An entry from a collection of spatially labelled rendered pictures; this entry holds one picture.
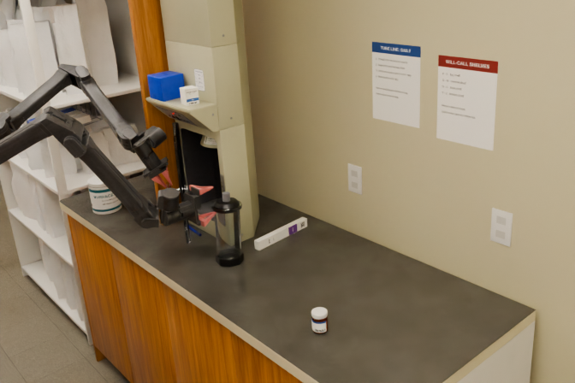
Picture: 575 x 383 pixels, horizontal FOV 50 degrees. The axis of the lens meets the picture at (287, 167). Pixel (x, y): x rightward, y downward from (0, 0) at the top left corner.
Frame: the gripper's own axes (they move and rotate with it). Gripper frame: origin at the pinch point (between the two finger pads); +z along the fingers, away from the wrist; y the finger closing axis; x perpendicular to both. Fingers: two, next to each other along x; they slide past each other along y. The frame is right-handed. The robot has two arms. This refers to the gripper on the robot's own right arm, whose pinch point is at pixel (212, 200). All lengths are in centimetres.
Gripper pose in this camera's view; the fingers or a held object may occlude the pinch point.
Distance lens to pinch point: 220.0
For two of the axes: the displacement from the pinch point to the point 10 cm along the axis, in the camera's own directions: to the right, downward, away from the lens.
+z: 7.6, -2.7, 5.9
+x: -6.4, -2.1, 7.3
